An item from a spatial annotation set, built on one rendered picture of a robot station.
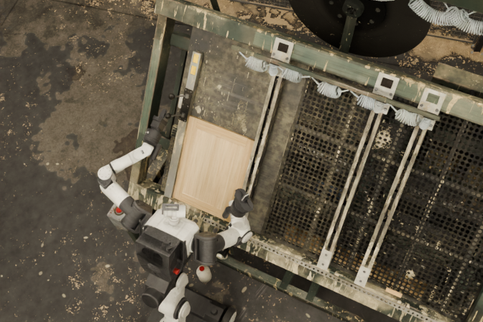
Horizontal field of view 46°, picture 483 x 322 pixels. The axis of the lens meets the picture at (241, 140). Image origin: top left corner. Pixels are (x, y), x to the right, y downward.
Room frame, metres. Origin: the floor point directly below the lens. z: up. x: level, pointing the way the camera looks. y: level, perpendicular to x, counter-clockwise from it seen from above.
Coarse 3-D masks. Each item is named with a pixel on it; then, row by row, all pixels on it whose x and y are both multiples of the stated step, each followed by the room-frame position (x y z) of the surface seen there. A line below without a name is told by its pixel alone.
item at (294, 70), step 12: (240, 48) 1.80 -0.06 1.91; (252, 60) 1.78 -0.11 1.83; (264, 60) 1.77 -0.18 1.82; (276, 60) 1.69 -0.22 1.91; (288, 72) 1.66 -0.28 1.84; (300, 72) 1.61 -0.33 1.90; (312, 72) 1.60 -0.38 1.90; (324, 84) 1.57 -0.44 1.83; (336, 84) 1.51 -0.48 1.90; (348, 84) 1.50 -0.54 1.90; (336, 96) 1.50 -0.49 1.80; (360, 96) 1.48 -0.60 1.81; (372, 96) 1.41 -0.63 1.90; (408, 108) 1.32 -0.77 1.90; (408, 120) 1.31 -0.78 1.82; (420, 120) 1.30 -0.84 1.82
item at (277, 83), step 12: (276, 48) 1.83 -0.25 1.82; (288, 48) 1.81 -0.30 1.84; (288, 60) 1.77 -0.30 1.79; (276, 72) 1.69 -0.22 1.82; (276, 84) 1.76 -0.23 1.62; (276, 96) 1.69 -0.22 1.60; (264, 108) 1.67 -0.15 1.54; (276, 108) 1.67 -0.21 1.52; (264, 120) 1.64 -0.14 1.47; (264, 132) 1.58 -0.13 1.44; (264, 144) 1.54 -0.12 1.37; (252, 156) 1.51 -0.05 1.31; (252, 168) 1.47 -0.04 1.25; (252, 180) 1.41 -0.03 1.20; (252, 192) 1.39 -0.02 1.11
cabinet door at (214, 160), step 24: (192, 120) 1.81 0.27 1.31; (192, 144) 1.71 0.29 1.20; (216, 144) 1.66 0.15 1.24; (240, 144) 1.61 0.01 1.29; (192, 168) 1.61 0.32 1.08; (216, 168) 1.56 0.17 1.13; (240, 168) 1.51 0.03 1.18; (192, 192) 1.51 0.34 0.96; (216, 192) 1.46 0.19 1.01; (216, 216) 1.36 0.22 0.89
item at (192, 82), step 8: (192, 56) 2.03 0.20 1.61; (200, 56) 2.01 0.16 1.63; (192, 64) 2.00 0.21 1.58; (200, 64) 2.00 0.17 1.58; (192, 80) 1.94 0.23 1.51; (192, 88) 1.91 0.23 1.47; (192, 96) 1.89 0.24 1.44; (192, 104) 1.87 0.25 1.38; (184, 128) 1.78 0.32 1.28; (176, 136) 1.76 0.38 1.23; (184, 136) 1.75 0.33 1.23; (176, 144) 1.73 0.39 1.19; (176, 152) 1.70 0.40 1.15; (176, 160) 1.67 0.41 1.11; (176, 168) 1.63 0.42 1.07; (168, 176) 1.62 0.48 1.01; (176, 176) 1.61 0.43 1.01; (168, 184) 1.58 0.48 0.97; (168, 192) 1.55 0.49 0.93
